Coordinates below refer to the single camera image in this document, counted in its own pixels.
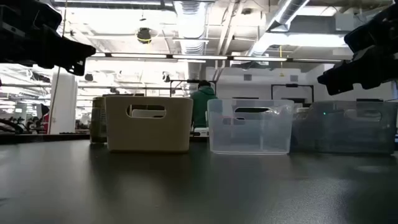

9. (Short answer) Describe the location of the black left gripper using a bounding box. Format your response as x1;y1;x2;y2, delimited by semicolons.
0;0;96;77

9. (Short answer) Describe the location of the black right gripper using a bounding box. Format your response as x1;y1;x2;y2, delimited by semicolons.
317;3;398;96

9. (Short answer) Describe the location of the brown-lid spice jar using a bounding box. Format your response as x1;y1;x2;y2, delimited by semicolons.
90;96;108;144

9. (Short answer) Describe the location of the white plastic bin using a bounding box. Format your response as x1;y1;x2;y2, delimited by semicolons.
104;95;194;153

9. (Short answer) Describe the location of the white pillar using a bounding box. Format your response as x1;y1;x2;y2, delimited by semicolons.
49;73;78;135

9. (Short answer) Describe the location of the dark smoky plastic bin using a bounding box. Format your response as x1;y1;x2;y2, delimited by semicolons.
290;101;398;155

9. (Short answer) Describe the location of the long ceiling light bar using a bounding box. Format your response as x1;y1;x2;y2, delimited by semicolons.
88;52;345;64

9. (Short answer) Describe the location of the black ceiling lamp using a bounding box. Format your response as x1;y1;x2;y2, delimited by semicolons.
136;27;152;44

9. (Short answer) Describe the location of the clear plastic bin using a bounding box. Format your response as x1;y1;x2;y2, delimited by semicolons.
207;98;295;156

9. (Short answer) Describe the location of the person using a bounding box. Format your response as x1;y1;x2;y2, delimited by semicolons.
190;80;218;129

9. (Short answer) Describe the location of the yellow cable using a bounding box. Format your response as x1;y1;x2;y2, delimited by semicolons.
47;0;68;135

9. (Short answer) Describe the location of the black aluminium table frame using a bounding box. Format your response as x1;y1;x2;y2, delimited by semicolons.
0;133;209;146

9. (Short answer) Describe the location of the smooth silver air duct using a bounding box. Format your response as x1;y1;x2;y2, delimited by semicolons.
248;0;312;57

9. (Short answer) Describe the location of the corrugated silver air duct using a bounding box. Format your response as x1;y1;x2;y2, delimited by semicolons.
174;0;210;81

